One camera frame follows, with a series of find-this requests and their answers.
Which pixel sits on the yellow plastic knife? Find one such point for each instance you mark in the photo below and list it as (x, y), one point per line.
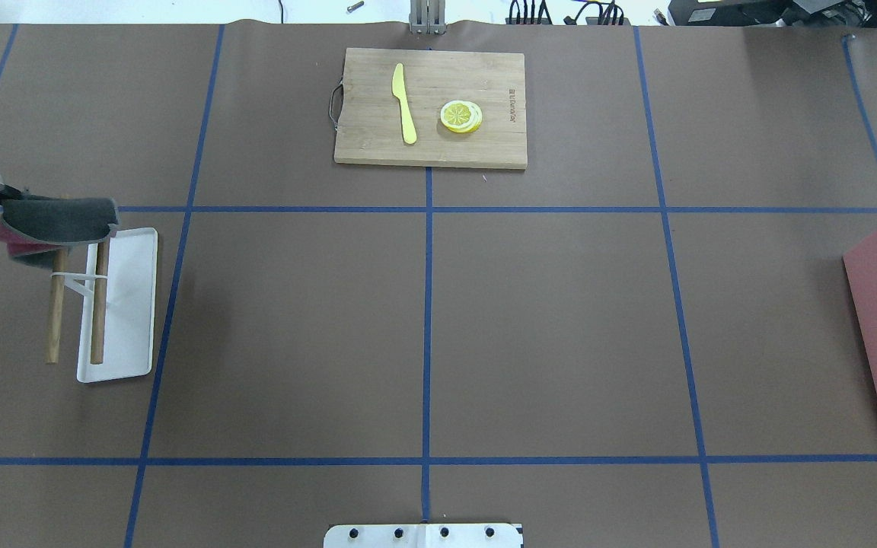
(399, 91)

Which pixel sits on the wooden rack rod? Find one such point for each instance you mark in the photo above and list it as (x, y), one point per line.
(54, 315)
(99, 327)

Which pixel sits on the white rack tray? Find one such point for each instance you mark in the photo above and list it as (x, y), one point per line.
(130, 314)

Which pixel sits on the bamboo cutting board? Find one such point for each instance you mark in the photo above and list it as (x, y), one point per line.
(368, 126)

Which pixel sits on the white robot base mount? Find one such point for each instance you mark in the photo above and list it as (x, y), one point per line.
(425, 535)

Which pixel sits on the yellow lemon slices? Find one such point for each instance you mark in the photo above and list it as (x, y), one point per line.
(461, 116)

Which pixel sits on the wooden rack rod outer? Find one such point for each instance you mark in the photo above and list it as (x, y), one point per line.
(54, 315)

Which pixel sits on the wooden rack rod inner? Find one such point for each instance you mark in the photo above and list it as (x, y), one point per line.
(99, 327)

